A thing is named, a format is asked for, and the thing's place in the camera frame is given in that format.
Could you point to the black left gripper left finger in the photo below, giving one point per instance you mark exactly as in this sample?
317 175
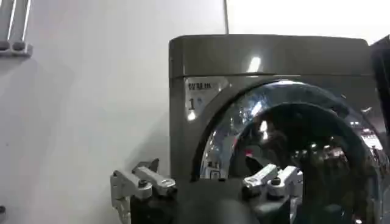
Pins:
143 181

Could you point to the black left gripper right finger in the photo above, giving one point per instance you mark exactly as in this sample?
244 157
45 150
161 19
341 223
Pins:
274 179

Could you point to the round glass dryer door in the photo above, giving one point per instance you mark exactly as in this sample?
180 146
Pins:
289 128

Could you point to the grey dryer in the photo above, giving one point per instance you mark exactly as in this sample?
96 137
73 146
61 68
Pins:
213 76

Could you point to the dark neighbouring dryer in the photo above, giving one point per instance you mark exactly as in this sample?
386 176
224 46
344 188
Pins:
381 82

